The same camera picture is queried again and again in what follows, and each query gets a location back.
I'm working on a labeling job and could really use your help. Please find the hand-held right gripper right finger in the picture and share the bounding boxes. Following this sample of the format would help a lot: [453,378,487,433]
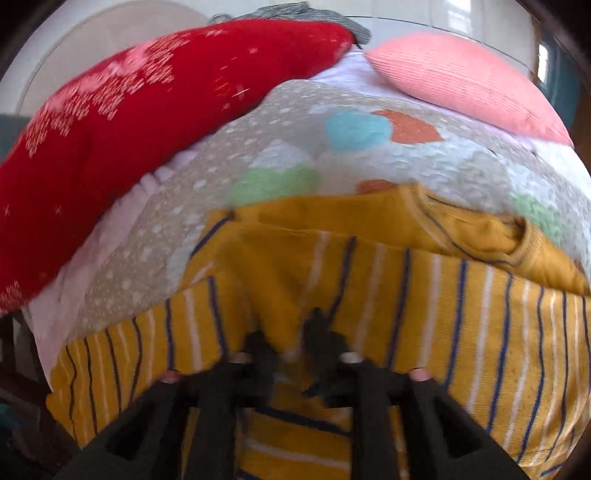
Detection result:
[302,308,532,480]

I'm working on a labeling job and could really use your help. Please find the yellow striped shirt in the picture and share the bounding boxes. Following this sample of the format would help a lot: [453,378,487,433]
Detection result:
[46,184,591,480]

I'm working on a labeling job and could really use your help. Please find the dotted quilt with colourful patches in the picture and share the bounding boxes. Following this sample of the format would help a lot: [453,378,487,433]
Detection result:
[76,79,583,334]

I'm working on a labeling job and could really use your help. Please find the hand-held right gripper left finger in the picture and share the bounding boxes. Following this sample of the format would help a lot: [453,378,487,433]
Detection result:
[54,333,280,480]

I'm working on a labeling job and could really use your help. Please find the pink ribbed pillow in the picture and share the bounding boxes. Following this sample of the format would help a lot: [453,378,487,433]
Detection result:
[366,32,574,147]

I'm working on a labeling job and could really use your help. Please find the grey cloth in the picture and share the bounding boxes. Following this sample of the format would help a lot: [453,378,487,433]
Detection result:
[208,1,372,44]

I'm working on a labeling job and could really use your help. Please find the red snowflake pillow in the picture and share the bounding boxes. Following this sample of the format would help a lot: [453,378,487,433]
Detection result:
[0,19,355,317]

